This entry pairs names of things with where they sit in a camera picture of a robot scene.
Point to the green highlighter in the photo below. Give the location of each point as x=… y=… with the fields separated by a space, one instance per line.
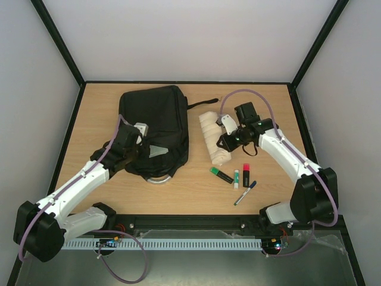
x=215 y=171

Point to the grey notebook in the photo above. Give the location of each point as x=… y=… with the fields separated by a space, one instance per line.
x=157 y=151

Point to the white glue stick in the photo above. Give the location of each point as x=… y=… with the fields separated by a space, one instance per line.
x=236 y=179

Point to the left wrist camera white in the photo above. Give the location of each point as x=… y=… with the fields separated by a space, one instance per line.
x=143 y=128

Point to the pink highlighter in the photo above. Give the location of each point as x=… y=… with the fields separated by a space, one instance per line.
x=246 y=175

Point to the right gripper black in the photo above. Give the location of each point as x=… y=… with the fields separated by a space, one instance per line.
x=225 y=142

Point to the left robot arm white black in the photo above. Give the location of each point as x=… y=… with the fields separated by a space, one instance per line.
x=42 y=228

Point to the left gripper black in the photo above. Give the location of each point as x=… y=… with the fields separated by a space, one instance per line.
x=144 y=155

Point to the black student backpack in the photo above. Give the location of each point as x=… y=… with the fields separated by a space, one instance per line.
x=165 y=111

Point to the blue capped marker pen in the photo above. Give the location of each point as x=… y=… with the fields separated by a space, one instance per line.
x=242 y=196

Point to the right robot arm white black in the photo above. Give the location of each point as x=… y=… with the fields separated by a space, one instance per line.
x=315 y=195

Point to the black frame rail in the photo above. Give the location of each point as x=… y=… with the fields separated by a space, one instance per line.
x=242 y=224

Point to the light blue cable duct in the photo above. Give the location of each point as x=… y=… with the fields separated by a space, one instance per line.
x=152 y=244

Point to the cream fabric pencil case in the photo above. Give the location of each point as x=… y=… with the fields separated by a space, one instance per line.
x=211 y=132

